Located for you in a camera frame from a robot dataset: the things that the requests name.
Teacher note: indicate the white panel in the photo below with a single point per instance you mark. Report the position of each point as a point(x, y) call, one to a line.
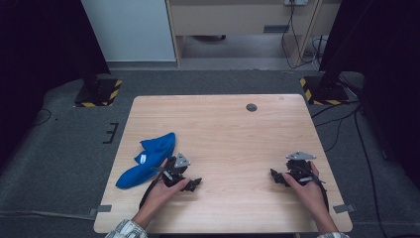
point(128, 29)

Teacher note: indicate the black stand base hazard tape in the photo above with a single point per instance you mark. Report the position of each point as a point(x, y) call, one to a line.
point(325, 92)
point(99, 94)

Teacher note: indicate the person's left hand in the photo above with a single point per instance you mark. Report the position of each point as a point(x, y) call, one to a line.
point(162, 195)

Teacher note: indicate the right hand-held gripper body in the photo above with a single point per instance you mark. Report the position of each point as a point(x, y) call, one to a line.
point(299, 167)

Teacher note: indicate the black curtain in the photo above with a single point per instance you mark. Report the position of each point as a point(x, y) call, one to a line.
point(43, 59)
point(386, 66)

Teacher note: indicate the grey tape strip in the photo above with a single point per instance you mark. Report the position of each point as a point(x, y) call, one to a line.
point(344, 208)
point(100, 210)

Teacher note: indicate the person's right hand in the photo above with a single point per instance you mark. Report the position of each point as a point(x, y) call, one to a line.
point(307, 195)

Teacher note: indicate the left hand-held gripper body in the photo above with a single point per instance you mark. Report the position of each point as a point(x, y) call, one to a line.
point(176, 167)

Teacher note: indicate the grey round table grommet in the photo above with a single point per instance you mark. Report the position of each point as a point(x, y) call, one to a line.
point(251, 107)

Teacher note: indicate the blue cloth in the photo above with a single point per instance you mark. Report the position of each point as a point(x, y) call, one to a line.
point(148, 162)

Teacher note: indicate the dark round base under desk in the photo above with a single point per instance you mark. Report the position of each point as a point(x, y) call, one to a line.
point(208, 38)

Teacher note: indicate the white power strip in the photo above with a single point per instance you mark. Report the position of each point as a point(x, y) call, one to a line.
point(296, 2)

